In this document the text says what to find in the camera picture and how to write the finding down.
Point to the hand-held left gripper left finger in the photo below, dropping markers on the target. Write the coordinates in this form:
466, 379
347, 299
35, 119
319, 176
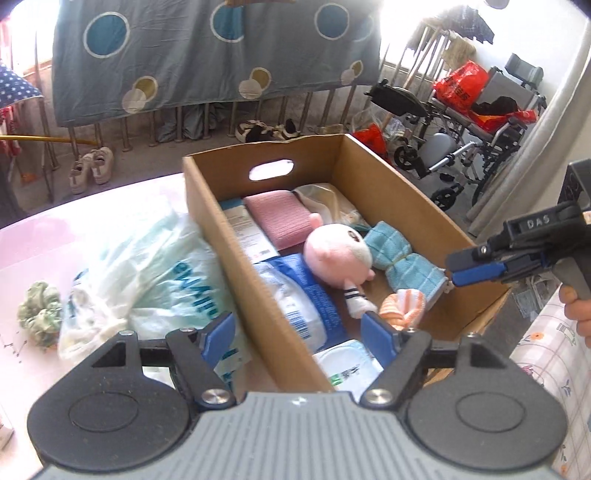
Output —
219, 339

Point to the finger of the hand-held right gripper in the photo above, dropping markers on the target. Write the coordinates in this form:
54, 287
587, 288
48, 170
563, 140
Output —
475, 258
480, 277

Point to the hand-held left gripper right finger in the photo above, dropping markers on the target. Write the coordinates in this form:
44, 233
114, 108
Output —
378, 337

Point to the orange striped towel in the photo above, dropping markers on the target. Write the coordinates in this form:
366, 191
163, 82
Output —
404, 309

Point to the blue checked towel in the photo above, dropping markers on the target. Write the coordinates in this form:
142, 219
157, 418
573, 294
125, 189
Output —
406, 263

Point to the blue plastic pack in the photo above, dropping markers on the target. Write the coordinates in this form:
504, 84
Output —
300, 295

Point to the pink plush toy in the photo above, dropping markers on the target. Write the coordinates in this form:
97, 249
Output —
337, 254

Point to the brown cardboard box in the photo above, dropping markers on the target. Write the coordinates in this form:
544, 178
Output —
231, 230

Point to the pink cloth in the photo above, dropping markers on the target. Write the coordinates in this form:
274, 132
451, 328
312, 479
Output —
277, 219

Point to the small white plastic bag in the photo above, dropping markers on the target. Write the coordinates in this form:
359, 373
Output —
323, 196

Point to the person's right hand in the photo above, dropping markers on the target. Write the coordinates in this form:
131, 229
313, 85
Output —
579, 318

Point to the white curtain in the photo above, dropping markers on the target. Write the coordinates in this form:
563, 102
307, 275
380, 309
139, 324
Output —
545, 152

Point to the floral printed sheet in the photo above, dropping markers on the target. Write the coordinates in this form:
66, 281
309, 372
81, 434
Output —
549, 369

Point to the orange-red plastic bag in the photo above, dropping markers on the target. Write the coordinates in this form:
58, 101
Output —
498, 121

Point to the black bag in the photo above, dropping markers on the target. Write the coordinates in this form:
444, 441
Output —
496, 105

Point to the grey wheelchair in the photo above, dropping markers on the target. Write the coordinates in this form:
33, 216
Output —
512, 87

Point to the small red plastic bag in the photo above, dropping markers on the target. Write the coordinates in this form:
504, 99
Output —
374, 141

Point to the large red plastic bag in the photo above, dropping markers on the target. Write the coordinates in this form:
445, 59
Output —
461, 85

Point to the green floral scrunchie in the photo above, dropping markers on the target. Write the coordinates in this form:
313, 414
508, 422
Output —
39, 314

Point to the bundle of wooden sticks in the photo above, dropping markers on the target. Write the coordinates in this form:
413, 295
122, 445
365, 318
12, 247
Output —
422, 55

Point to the black and white shoes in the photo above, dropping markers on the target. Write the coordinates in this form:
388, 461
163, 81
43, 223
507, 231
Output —
265, 131

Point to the grey hanging cloth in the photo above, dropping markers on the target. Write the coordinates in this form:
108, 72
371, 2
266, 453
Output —
194, 122

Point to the dark hanging clothes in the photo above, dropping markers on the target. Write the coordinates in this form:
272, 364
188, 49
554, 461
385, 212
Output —
461, 23

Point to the metal balcony railing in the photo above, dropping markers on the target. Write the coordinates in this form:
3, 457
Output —
125, 134

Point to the yellow pole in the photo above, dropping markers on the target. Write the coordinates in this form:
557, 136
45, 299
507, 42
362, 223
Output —
46, 138

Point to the blue circle-print hanging blanket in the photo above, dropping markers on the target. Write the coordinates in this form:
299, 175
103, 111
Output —
194, 55

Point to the pink hanging clothes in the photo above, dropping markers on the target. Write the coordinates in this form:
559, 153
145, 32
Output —
7, 131

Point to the blue star-print cloth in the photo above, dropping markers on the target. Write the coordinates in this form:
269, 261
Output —
18, 85

